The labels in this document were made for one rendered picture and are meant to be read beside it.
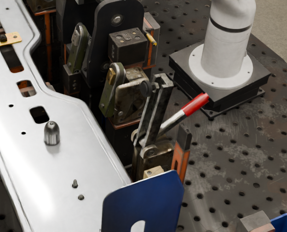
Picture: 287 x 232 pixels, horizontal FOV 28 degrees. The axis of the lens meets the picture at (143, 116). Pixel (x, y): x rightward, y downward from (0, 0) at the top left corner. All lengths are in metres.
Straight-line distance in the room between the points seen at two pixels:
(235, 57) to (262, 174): 0.33
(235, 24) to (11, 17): 0.57
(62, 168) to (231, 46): 0.67
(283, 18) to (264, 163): 1.91
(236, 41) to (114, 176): 0.63
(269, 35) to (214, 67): 1.62
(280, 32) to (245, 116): 1.63
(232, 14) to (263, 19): 1.86
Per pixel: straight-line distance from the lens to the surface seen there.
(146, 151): 1.07
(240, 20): 1.53
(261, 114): 1.73
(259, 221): 0.85
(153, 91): 1.00
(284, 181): 1.58
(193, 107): 1.08
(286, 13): 3.47
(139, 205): 0.72
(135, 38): 1.24
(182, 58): 1.73
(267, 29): 3.30
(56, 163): 1.14
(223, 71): 1.66
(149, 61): 1.40
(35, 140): 1.18
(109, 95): 1.21
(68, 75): 1.33
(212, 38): 1.60
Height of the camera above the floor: 1.87
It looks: 45 degrees down
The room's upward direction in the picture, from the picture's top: 7 degrees clockwise
